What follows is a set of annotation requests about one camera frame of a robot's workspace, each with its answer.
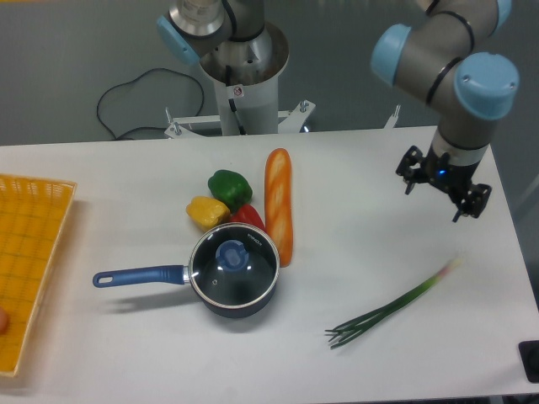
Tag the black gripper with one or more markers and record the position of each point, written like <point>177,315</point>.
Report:
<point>469,198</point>

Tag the glass lid blue knob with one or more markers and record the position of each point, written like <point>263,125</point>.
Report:
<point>234,266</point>

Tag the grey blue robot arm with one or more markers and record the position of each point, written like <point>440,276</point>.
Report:
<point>437,63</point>

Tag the green spring onion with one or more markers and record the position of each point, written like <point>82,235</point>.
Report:
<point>356,327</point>

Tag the orange baguette bread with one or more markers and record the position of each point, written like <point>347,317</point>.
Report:
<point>277,203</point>

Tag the black device at table corner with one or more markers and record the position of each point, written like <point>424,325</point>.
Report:
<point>529,354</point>

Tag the red bell pepper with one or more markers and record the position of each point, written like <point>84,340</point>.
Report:
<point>247,214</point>

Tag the green bell pepper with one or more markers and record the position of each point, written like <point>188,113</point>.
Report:
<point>231,188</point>

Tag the yellow bell pepper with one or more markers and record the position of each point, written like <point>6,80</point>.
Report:
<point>207,212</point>

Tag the yellow woven basket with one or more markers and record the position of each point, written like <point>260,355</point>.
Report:
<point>33,214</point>

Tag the blue saucepan with handle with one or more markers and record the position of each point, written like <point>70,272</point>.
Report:
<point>169,274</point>

